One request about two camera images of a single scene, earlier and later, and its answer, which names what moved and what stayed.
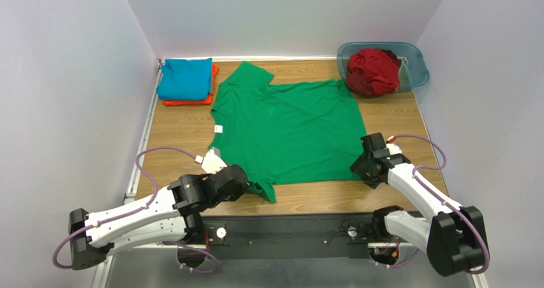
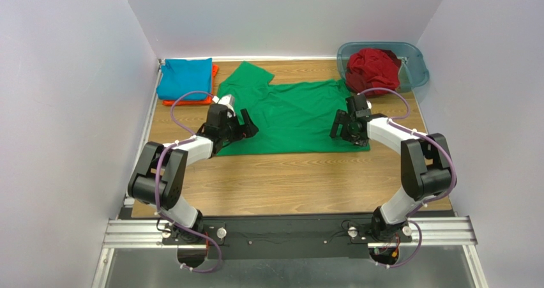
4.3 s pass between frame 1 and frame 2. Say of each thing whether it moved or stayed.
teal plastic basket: stayed
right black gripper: moved
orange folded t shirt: stayed
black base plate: stayed
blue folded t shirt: stayed
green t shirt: moved
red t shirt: stayed
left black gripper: moved
